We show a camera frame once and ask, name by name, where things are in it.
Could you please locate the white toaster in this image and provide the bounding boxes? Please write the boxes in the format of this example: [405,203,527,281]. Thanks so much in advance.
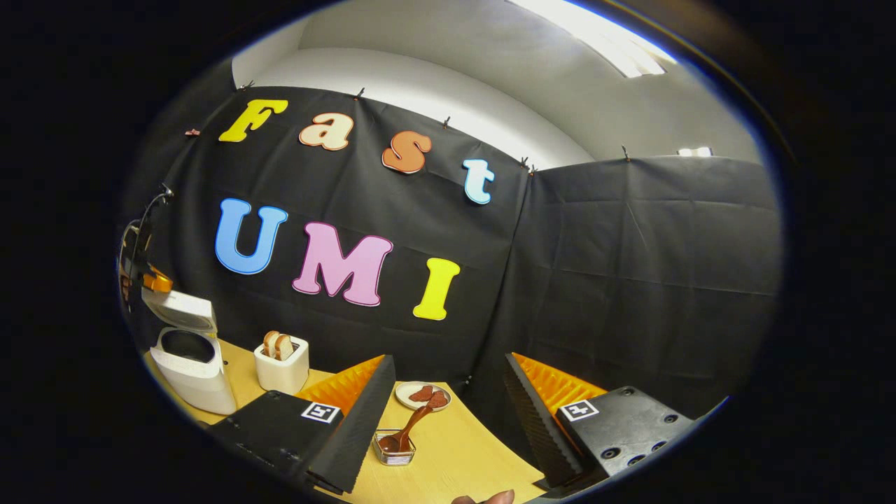
[253,336,310,395]

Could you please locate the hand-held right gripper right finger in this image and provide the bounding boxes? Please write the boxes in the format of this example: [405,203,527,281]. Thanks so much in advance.
[504,352,701,491]

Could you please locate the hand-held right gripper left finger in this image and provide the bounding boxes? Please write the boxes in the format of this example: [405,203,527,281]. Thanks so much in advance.
[210,354,397,495]

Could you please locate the row of black cloth clips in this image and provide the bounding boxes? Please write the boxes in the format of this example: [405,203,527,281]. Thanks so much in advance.
[238,80,633,174]

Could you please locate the white rice cooker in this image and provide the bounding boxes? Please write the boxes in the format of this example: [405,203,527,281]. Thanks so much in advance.
[141,287,237,415]

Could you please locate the brown wooden spoon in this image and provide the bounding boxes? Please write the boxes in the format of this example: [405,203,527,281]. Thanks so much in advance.
[378,404,435,454]

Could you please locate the white round plate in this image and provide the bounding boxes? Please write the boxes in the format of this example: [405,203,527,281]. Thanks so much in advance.
[395,381,452,412]

